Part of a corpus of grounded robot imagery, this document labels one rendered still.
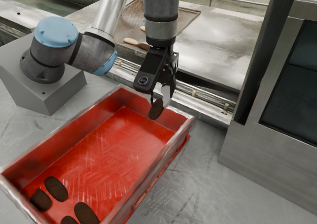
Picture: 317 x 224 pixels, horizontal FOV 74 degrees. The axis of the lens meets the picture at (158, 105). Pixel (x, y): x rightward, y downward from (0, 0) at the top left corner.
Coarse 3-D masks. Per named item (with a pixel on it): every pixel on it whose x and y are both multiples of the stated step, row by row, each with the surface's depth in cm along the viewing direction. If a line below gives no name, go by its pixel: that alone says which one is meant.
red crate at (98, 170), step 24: (120, 120) 79; (144, 120) 79; (96, 144) 71; (120, 144) 71; (144, 144) 71; (48, 168) 64; (72, 168) 64; (96, 168) 64; (120, 168) 64; (144, 168) 64; (24, 192) 58; (48, 192) 58; (72, 192) 58; (96, 192) 58; (120, 192) 58; (144, 192) 57; (48, 216) 54; (72, 216) 54
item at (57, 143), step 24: (120, 96) 80; (144, 96) 75; (72, 120) 66; (96, 120) 74; (168, 120) 73; (192, 120) 66; (48, 144) 61; (72, 144) 69; (168, 144) 58; (0, 168) 53; (24, 168) 57; (120, 216) 46
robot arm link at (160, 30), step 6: (144, 18) 46; (150, 24) 44; (156, 24) 44; (162, 24) 44; (168, 24) 44; (174, 24) 45; (150, 30) 45; (156, 30) 45; (162, 30) 45; (168, 30) 45; (174, 30) 46; (150, 36) 46; (156, 36) 46; (162, 36) 45; (168, 36) 46; (174, 36) 47
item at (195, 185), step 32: (0, 96) 91; (96, 96) 91; (224, 96) 91; (0, 128) 77; (32, 128) 77; (0, 160) 67; (192, 160) 67; (0, 192) 59; (160, 192) 59; (192, 192) 59; (224, 192) 59; (256, 192) 59
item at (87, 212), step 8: (48, 184) 59; (56, 184) 59; (40, 192) 57; (56, 192) 57; (64, 192) 57; (32, 200) 56; (40, 200) 56; (48, 200) 56; (40, 208) 54; (80, 208) 54; (88, 208) 54; (80, 216) 53; (88, 216) 53; (96, 216) 53
